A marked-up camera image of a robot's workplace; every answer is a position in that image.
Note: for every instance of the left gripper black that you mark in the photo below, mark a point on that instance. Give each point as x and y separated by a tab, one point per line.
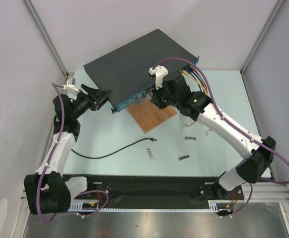
96	96

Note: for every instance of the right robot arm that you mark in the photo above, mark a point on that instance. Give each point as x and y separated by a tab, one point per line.
254	150

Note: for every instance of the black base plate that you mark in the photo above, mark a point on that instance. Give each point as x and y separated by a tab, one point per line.
158	192

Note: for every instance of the black network switch blue front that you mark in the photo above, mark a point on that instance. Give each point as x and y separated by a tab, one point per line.
124	71

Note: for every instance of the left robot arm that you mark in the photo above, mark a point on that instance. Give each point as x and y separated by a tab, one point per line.
46	190

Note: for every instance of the light blue table mat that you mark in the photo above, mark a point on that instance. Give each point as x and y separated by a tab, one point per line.
113	144

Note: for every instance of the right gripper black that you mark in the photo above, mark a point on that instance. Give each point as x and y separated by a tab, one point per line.
159	99

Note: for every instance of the aluminium rail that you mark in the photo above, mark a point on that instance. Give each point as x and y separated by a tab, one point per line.
263	192

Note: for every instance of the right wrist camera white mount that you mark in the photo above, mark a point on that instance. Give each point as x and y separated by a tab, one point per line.
159	72

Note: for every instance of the wooden board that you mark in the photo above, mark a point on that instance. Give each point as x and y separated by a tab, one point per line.
148	116

